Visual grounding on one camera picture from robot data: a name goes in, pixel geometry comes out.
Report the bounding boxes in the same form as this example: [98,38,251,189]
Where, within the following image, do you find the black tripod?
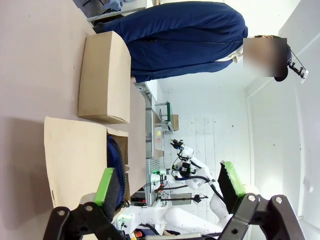
[154,193,210,205]

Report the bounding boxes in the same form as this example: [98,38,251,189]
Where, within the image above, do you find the navy blue pencil case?
[106,134,126,209]

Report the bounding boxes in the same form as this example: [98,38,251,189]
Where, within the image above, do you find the person's right forearm blue sleeve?
[130,65,188,84]

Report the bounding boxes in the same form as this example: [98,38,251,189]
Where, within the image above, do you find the brown cardboard box with lid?
[77,31,132,125]
[43,115,132,216]

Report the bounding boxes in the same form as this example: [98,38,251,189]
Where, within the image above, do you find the blue cloth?
[103,0,126,11]

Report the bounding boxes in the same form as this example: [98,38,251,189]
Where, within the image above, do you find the person in blue coat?
[93,1,293,84]

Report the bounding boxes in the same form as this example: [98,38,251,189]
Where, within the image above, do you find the wall coat hook rack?
[286,49,310,84]

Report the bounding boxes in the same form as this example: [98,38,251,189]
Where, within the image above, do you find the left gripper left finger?
[43,166,126,240]

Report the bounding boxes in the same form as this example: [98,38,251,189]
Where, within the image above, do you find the aluminium profile frame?
[145,158,168,209]

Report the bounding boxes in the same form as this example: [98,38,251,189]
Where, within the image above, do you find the white control box yellow button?
[154,126,164,151]

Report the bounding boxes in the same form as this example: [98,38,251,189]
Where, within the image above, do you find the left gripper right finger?
[216,160,309,240]

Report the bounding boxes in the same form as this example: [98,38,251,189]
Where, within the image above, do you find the green metal frame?
[154,100,175,131]

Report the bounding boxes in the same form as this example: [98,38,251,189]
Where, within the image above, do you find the small brown carton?
[170,114,180,132]

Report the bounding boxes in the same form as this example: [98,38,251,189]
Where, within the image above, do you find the grey metal shelf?
[134,81,166,161]

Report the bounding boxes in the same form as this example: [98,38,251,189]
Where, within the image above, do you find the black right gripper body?
[170,138,187,151]

